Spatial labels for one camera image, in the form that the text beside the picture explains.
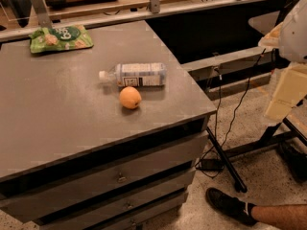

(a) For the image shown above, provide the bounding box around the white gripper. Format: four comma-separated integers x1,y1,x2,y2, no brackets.
258,0,307,123

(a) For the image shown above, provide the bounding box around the orange fruit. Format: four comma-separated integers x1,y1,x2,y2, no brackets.
119,86,142,109

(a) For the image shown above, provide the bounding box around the green rice chip bag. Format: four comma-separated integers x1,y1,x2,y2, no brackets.
30,25,93,54

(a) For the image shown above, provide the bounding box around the clear plastic water bottle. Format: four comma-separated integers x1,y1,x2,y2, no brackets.
99,62,167,87

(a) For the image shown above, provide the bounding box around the person's bare leg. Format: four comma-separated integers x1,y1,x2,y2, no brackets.
251,204,307,230

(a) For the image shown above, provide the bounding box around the black shoe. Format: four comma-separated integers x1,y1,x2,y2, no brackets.
205,188,257,226

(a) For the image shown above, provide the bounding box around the grey drawer cabinet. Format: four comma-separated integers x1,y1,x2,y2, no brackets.
0,22,215,230

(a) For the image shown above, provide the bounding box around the metal railing shelf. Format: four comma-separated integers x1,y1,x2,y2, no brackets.
0,0,267,43

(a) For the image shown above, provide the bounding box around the black table leg frame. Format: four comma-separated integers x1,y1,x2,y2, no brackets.
200,118,307,193

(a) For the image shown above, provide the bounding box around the black cable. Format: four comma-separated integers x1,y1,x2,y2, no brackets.
195,48,267,179

